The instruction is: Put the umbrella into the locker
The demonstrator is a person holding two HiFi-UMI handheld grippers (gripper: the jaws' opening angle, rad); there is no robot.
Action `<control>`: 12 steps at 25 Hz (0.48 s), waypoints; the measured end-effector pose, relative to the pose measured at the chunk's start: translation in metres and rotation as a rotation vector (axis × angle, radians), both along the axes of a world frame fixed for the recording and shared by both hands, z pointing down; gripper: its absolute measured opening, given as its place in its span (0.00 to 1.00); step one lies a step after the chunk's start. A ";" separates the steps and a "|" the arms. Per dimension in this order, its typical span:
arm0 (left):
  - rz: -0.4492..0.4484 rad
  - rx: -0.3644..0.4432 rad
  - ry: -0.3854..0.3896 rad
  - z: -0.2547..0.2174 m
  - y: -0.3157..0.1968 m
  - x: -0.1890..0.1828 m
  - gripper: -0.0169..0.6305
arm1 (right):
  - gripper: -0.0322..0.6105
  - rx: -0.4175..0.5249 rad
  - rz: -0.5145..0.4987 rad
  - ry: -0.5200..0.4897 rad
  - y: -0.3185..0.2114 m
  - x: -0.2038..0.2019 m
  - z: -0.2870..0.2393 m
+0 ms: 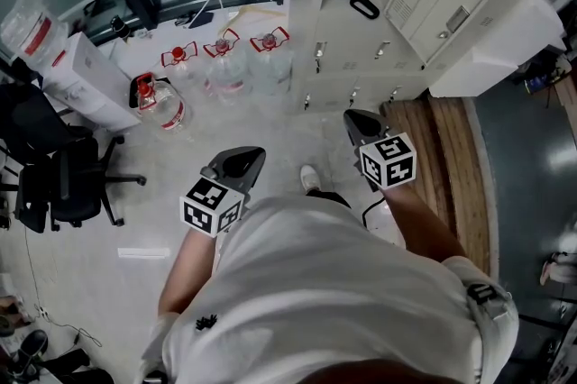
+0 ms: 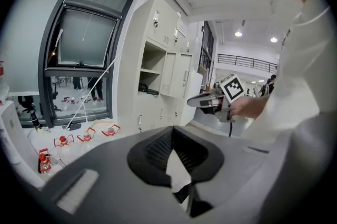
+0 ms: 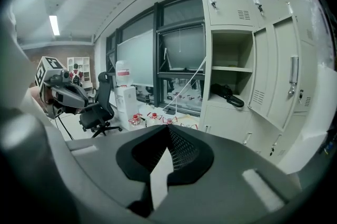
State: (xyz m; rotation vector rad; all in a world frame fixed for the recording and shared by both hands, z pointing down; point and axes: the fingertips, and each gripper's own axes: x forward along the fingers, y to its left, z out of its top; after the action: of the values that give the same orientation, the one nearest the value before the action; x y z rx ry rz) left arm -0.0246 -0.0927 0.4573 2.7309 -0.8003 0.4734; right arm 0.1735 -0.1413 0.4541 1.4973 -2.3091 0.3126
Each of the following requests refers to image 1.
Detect black office chair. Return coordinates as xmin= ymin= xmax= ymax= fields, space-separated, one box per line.
xmin=0 ymin=82 xmax=148 ymax=234

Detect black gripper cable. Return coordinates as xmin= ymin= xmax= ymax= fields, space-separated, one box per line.
xmin=362 ymin=197 xmax=387 ymax=231

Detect wooden platform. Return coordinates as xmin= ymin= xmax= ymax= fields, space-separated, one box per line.
xmin=380 ymin=96 xmax=493 ymax=276

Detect small black bottle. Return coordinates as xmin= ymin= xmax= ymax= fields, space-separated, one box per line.
xmin=110 ymin=14 xmax=133 ymax=43

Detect person's black trousers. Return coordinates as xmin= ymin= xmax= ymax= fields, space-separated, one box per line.
xmin=306 ymin=189 xmax=353 ymax=210

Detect beige hose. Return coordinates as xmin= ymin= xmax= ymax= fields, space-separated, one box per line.
xmin=217 ymin=4 xmax=289 ymax=37

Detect large clear dispenser bottle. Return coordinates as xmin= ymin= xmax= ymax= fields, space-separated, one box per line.
xmin=0 ymin=0 xmax=69 ymax=72

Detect black phone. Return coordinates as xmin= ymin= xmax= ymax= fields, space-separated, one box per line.
xmin=188 ymin=10 xmax=215 ymax=30

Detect clear water jug red handle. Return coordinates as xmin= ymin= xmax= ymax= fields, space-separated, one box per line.
xmin=134 ymin=73 xmax=193 ymax=135
xmin=160 ymin=41 xmax=200 ymax=82
xmin=202 ymin=28 xmax=250 ymax=105
xmin=249 ymin=26 xmax=293 ymax=96

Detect person's right white shoe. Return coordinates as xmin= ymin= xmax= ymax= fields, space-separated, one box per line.
xmin=299 ymin=164 xmax=323 ymax=195

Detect person's left forearm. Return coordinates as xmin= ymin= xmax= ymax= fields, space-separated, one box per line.
xmin=157 ymin=231 xmax=218 ymax=315

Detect thin floor cable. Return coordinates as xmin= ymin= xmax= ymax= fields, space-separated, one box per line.
xmin=20 ymin=228 xmax=104 ymax=348

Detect white metal locker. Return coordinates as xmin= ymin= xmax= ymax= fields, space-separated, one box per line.
xmin=292 ymin=0 xmax=504 ymax=115

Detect person's right forearm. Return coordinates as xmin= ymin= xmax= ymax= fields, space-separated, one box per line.
xmin=382 ymin=183 xmax=468 ymax=264

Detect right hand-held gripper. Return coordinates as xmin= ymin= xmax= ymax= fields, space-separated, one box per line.
xmin=343 ymin=110 xmax=418 ymax=193

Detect person's white t-shirt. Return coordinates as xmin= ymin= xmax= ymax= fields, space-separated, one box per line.
xmin=139 ymin=195 xmax=520 ymax=384

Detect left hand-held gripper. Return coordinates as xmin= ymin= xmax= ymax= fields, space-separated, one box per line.
xmin=179 ymin=146 xmax=266 ymax=238

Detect white box cabinet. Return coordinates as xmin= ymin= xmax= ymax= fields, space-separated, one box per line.
xmin=427 ymin=0 xmax=567 ymax=99

